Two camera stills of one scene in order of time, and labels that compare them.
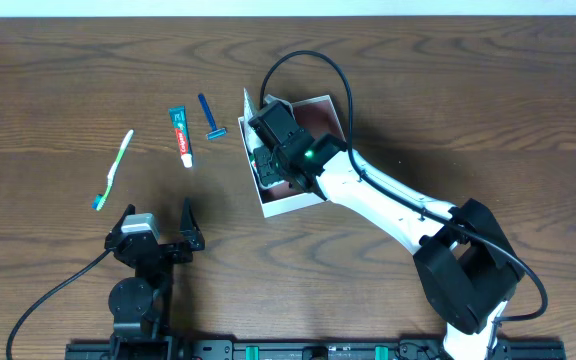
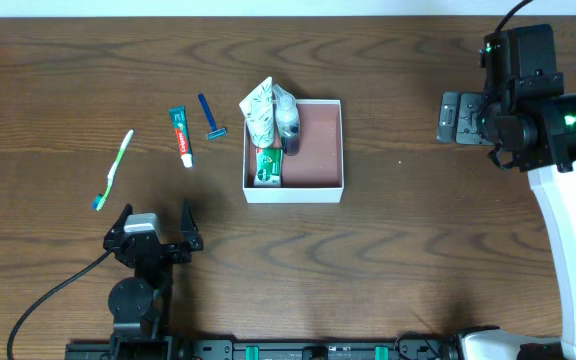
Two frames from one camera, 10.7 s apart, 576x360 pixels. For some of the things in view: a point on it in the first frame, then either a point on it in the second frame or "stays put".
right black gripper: [263, 163] → [461, 118]
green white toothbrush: [99, 199] stays put
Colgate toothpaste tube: [179, 123] stays put
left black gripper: [166, 251] stays put
